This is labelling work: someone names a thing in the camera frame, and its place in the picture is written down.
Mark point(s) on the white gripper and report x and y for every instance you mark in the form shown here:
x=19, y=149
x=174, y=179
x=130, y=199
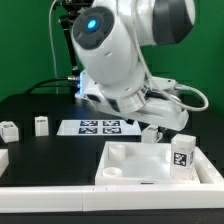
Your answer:
x=156, y=112

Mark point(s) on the white square table top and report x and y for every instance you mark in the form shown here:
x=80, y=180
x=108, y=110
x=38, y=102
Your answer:
x=134, y=163

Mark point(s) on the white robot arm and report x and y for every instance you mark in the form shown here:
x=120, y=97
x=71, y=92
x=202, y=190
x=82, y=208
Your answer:
x=105, y=37

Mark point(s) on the white marker sheet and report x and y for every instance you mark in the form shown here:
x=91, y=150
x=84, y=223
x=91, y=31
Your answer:
x=98, y=128

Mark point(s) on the white U-shaped obstacle fence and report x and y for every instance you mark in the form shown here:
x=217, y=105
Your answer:
x=208, y=194

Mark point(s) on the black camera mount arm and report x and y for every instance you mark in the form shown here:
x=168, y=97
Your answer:
x=66, y=22

